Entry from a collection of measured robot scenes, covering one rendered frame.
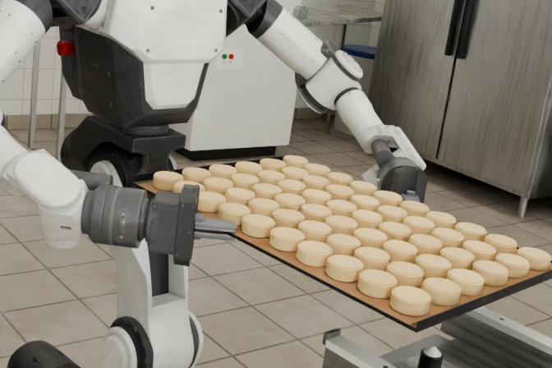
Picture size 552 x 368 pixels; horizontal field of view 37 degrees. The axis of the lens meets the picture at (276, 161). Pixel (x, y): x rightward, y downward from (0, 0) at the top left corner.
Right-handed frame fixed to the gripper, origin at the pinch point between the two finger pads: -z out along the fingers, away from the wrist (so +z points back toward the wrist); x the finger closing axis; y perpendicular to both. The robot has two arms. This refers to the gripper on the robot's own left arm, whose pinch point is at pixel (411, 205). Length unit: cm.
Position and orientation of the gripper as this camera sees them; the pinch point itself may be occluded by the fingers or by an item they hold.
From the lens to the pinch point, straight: 150.0
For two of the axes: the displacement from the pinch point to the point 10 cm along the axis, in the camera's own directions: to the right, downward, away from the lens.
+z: 0.2, -2.6, 9.7
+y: 9.9, 1.3, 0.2
